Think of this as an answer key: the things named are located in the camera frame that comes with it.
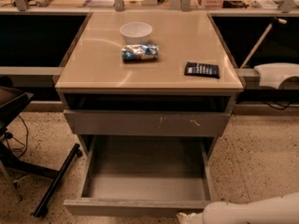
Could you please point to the white dustpan with handle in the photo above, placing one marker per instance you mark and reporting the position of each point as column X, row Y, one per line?
column 271, row 75

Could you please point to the grey top drawer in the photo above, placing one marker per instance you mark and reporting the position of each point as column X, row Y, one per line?
column 147, row 123

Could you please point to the black stand with wheels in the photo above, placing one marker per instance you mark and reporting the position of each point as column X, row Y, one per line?
column 12, row 102

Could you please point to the grey drawer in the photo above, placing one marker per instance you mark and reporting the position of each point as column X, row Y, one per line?
column 144, row 176
column 147, row 123

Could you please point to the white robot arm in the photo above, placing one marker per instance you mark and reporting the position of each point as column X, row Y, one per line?
column 283, row 209

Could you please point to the blue white snack bag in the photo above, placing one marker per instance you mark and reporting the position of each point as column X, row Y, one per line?
column 141, row 52

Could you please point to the grey drawer cabinet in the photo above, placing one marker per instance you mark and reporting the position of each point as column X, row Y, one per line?
column 96, row 78

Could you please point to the white bowl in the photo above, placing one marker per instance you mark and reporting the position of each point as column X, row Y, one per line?
column 136, row 33

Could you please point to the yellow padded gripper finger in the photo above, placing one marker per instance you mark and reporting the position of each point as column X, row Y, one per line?
column 192, row 218

